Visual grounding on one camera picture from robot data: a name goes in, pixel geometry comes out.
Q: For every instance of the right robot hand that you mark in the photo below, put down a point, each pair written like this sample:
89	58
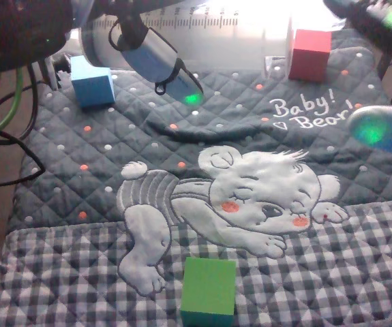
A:
383	131

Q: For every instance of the green cube block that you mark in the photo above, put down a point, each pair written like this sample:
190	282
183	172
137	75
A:
209	289

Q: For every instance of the red cube block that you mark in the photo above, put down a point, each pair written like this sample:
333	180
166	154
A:
309	58

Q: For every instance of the grey quilt with bear print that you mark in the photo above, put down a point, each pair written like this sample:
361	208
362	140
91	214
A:
114	136

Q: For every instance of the blue cube block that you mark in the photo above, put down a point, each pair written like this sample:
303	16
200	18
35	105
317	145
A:
91	85

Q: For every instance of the large translucent plastic syringe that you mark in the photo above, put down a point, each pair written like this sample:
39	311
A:
216	41

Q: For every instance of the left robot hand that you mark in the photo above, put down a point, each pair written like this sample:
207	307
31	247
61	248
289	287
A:
148	58

